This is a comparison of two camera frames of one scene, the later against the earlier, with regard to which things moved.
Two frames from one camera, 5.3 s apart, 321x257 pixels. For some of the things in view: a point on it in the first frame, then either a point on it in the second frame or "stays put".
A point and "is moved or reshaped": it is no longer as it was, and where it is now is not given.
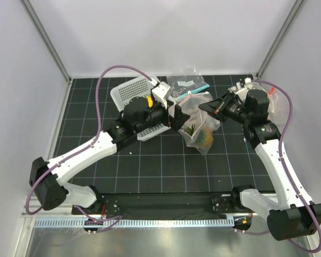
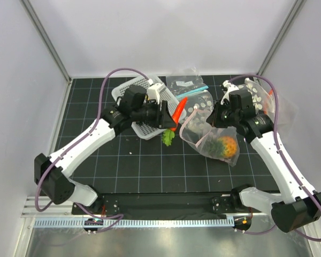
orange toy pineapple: [203, 135] -> [226, 146]
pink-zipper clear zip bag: [198, 131] is moved or reshaped
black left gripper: [180, 118] -> [162, 119]
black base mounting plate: [169, 205] stays put
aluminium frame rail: [65, 211] stays put
